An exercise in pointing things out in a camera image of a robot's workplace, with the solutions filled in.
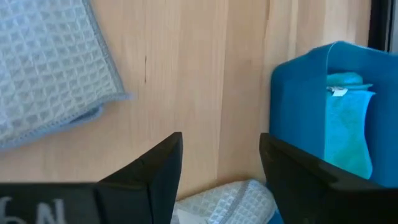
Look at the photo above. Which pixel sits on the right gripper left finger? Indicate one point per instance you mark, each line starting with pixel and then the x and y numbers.
pixel 133 202

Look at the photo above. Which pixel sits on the grey waffle towel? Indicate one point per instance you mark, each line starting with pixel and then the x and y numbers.
pixel 49 68
pixel 230 202

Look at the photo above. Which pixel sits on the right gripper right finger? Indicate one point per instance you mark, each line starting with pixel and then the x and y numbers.
pixel 326 202

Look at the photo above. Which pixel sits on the blue plastic bin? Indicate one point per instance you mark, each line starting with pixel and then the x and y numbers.
pixel 295 109

